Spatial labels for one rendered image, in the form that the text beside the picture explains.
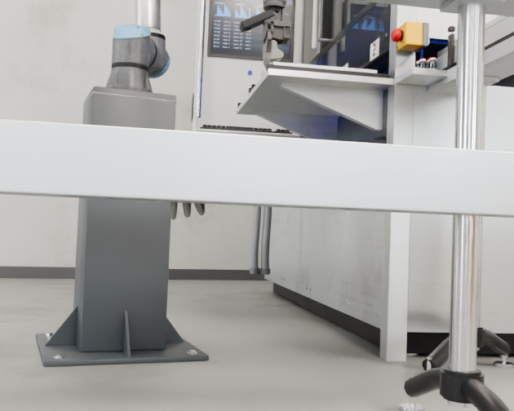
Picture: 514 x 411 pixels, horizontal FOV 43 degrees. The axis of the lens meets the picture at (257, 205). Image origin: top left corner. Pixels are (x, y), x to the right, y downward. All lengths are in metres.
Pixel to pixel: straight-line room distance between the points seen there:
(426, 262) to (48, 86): 3.33
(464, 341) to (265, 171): 0.49
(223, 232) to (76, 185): 3.89
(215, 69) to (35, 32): 2.11
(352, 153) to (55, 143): 0.51
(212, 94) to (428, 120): 1.20
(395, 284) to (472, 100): 0.90
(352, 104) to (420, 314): 0.70
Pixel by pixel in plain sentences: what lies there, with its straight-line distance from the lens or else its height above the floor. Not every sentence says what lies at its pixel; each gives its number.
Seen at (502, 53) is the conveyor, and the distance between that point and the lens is 1.76.
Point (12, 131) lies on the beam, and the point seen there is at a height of 0.53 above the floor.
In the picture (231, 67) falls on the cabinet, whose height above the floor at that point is 1.13.
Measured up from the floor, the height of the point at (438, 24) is 1.06.
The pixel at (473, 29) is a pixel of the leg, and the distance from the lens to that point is 1.32.
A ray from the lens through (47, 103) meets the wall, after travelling 4.77.
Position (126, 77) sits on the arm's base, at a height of 0.84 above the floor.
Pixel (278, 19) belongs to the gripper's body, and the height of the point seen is 1.06.
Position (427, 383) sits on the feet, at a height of 0.09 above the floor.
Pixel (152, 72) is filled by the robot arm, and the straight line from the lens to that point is 2.23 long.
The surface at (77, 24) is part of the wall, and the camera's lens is 4.92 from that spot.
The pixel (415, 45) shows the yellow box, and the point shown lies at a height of 0.96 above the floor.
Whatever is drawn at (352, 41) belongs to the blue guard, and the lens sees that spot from 2.57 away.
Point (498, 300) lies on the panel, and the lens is 2.21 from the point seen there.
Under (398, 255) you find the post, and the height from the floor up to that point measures 0.33.
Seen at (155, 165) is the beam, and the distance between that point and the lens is 1.10.
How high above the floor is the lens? 0.38
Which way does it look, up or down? 2 degrees up
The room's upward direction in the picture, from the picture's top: 2 degrees clockwise
